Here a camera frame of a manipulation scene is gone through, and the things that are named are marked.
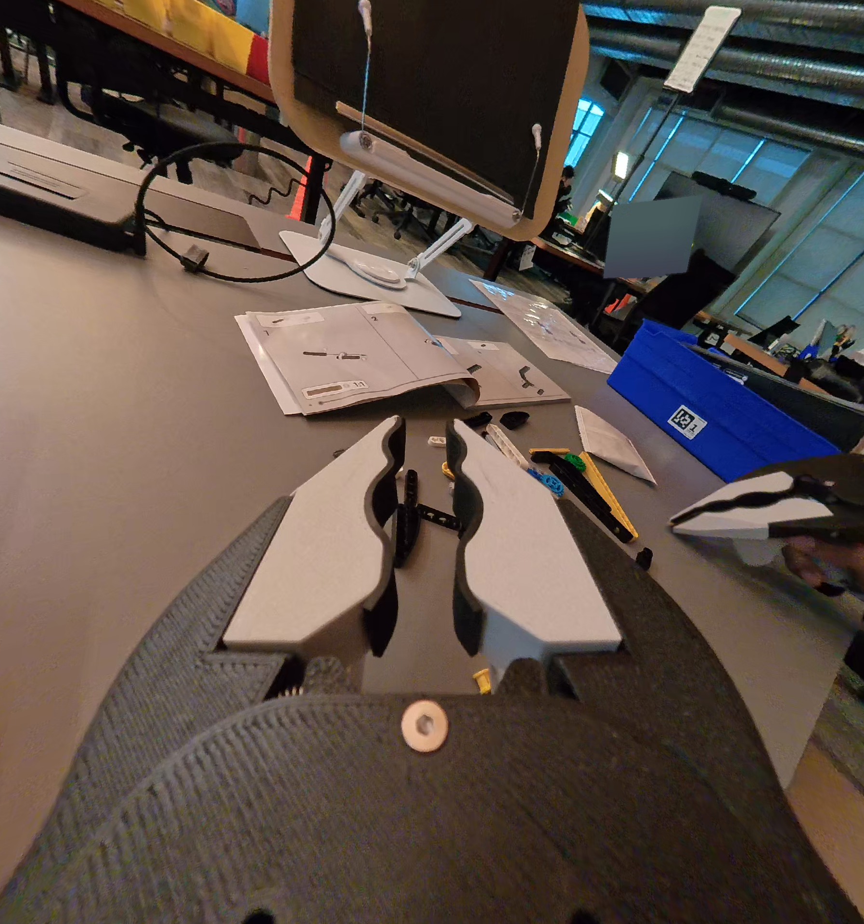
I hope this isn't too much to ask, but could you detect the white sign on pole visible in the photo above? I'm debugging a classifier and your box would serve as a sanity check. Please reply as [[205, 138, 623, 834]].
[[612, 6, 742, 210]]

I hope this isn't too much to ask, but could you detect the person's right hand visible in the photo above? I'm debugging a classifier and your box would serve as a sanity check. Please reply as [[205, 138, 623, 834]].
[[782, 538, 864, 599]]

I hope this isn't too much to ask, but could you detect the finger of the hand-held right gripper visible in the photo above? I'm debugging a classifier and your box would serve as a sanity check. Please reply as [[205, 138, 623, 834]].
[[671, 498, 857, 542], [669, 478, 812, 526]]

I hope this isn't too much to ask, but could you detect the black office chair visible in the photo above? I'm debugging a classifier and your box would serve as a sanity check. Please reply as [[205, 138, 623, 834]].
[[89, 108, 239, 183]]

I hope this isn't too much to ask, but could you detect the black cable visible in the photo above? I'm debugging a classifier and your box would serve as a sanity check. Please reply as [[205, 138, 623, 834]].
[[134, 141, 336, 284]]

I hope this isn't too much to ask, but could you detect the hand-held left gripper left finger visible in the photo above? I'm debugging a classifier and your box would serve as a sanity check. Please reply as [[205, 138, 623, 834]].
[[222, 415, 407, 659]]

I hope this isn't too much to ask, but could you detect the black desk cable box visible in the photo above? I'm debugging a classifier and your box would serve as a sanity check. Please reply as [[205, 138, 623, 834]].
[[0, 155, 147, 258]]

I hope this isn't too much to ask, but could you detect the pile of lego pieces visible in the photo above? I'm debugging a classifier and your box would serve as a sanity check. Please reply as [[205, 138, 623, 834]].
[[428, 422, 638, 544]]

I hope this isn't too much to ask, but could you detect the background wooden desk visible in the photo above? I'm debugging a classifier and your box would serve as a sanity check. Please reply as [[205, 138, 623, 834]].
[[529, 234, 664, 326]]

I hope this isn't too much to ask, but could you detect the cluttered wooden desk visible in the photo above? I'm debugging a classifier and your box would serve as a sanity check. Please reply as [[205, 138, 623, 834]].
[[692, 310, 864, 384]]

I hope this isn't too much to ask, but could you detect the lego instruction booklet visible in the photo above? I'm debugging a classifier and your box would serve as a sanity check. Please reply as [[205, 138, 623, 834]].
[[235, 302, 571, 417]]

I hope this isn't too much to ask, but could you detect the white plastic bag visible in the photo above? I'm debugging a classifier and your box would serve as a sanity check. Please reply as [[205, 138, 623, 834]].
[[575, 406, 657, 485]]

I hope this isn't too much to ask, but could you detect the blue plastic bin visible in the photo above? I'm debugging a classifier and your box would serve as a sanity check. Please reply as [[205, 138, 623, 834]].
[[606, 319, 864, 483]]

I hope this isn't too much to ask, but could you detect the colourful banner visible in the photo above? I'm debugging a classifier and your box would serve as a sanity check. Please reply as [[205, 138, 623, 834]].
[[110, 0, 270, 79]]

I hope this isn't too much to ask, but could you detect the large display screen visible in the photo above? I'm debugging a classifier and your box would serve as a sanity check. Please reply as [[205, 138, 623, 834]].
[[656, 172, 781, 271]]

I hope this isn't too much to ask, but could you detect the printed paper sheet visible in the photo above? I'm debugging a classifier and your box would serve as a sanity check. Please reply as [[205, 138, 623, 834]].
[[470, 278, 618, 375]]

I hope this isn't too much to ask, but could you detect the white book stand wooden board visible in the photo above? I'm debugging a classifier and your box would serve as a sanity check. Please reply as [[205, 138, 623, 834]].
[[268, 0, 592, 320]]

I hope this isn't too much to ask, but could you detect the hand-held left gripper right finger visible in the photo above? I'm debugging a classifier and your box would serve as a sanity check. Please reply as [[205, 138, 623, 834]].
[[446, 419, 625, 683]]

